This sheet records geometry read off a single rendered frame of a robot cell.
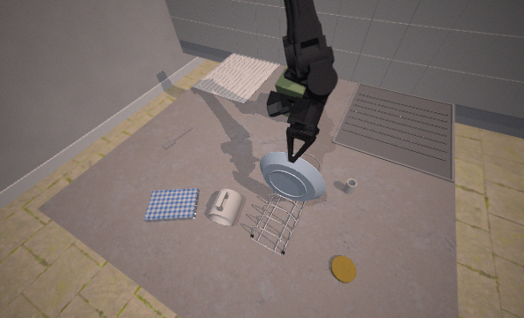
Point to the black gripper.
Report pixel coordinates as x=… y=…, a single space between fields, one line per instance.
x=297 y=127

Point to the grey cup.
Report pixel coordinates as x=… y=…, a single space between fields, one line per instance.
x=349 y=186

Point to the grey ribbed sink drainer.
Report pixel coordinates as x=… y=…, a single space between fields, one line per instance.
x=409 y=130

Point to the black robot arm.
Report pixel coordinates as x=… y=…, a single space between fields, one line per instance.
x=309 y=44

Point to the grey tiled wall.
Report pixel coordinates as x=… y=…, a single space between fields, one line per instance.
x=466 y=52

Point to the beige ribbed draining mat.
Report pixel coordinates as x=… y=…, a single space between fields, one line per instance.
x=237 y=78

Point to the golden yellow round disc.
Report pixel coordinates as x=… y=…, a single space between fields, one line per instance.
x=343 y=269

